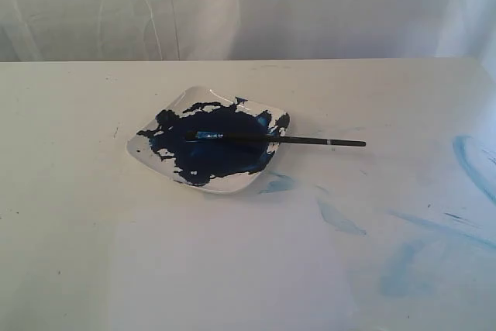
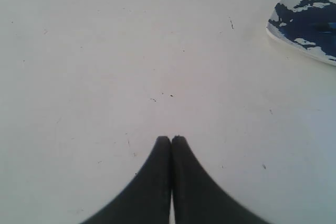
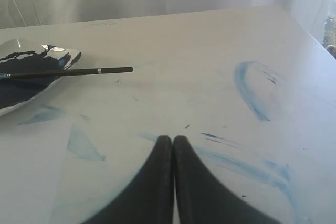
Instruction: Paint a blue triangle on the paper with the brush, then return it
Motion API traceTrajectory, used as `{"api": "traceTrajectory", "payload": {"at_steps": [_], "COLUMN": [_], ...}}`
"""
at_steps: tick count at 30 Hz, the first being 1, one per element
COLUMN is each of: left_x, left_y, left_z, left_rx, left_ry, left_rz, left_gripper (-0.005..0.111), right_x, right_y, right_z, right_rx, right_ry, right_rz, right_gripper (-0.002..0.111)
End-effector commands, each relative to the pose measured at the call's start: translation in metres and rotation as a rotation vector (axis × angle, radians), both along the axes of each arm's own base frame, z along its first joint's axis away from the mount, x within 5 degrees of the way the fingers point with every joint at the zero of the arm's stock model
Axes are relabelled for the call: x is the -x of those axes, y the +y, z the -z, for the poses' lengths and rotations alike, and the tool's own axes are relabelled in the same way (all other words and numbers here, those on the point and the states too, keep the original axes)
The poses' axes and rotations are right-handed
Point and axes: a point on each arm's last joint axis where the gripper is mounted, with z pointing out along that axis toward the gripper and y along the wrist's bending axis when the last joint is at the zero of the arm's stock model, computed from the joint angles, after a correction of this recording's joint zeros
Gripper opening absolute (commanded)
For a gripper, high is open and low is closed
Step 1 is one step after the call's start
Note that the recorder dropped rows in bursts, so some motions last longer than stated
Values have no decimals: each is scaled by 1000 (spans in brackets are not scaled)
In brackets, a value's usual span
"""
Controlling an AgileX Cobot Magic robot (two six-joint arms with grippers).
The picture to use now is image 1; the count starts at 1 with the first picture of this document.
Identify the black handled paintbrush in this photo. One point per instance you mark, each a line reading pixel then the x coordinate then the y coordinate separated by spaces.
pixel 265 138

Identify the white paper sheet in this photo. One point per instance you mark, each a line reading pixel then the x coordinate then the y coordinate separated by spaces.
pixel 266 262

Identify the white square plate blue paint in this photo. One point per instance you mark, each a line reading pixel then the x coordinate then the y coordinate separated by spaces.
pixel 209 165

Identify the white backdrop cloth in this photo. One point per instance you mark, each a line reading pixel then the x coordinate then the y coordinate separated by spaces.
pixel 36 30

